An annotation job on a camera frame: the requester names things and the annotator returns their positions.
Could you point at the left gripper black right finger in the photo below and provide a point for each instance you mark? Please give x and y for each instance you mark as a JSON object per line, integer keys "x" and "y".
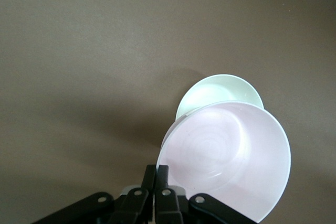
{"x": 168, "y": 205}

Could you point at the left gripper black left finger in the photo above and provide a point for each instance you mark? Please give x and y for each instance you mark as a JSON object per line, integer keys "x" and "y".
{"x": 136, "y": 205}

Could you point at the pink bowl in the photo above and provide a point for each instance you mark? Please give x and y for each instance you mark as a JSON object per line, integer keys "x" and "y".
{"x": 223, "y": 155}

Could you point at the white bowl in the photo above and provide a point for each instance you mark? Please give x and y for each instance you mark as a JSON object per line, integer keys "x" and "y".
{"x": 210, "y": 93}

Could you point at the brown table cover sheet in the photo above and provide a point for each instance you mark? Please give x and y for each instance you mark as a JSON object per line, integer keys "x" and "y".
{"x": 78, "y": 51}

